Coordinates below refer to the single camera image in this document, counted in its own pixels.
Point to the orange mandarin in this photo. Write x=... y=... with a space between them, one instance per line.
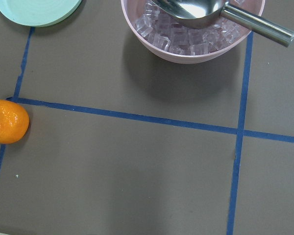
x=14 y=122

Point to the light green plate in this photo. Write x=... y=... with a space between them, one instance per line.
x=38 y=13

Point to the clear ice cubes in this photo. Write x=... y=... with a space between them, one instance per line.
x=163 y=32

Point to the pink bowl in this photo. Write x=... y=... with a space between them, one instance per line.
x=133 y=9

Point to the metal ice scoop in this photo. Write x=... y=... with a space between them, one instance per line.
x=198 y=14

